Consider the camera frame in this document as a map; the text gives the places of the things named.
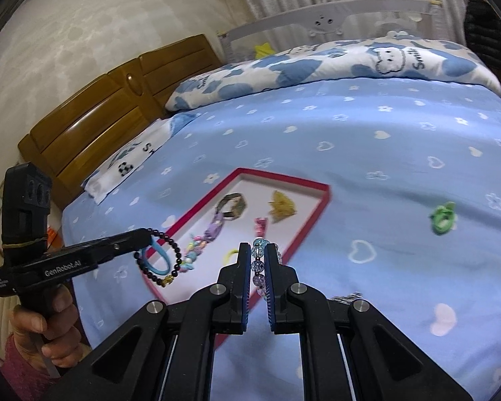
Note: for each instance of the white bed guard rail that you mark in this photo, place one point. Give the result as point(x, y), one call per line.
point(422, 17)

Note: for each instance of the light blue bed sheet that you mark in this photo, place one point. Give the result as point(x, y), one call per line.
point(414, 220)

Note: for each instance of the red white tray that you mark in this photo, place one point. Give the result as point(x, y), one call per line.
point(202, 261)

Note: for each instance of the wooden headboard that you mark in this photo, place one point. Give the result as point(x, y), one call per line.
point(71, 141)

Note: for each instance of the left hand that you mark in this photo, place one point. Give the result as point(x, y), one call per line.
point(55, 338)

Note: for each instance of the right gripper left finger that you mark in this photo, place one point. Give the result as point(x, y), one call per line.
point(232, 316)

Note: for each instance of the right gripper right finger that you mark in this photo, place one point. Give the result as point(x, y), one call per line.
point(278, 279)

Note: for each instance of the pink hair clip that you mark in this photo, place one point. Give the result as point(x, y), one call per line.
point(260, 226)

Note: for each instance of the pink left sleeve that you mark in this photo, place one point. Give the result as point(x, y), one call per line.
point(27, 377)

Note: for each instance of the purple bow hair clip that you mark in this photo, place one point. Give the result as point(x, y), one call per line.
point(214, 228)

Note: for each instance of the blue white cartoon quilt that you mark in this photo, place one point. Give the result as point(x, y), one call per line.
point(396, 55)

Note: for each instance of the yellow hair claw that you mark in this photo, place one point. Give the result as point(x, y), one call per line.
point(282, 207)

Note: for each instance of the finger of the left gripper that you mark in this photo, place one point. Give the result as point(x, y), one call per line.
point(106, 249)

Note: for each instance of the yellow toy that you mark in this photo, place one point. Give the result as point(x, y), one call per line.
point(263, 50)

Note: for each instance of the white blue pillow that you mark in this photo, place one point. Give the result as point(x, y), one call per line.
point(127, 159)

